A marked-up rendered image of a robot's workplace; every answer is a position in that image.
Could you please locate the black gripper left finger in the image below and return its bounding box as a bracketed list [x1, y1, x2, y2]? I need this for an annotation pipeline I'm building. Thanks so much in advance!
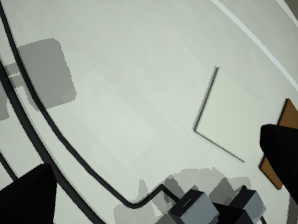
[0, 163, 57, 224]

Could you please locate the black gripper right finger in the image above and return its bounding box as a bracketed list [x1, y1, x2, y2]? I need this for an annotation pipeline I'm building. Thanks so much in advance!
[259, 124, 298, 205]

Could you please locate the brown flat bar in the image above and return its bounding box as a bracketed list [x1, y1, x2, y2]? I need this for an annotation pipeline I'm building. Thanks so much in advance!
[258, 97, 298, 190]

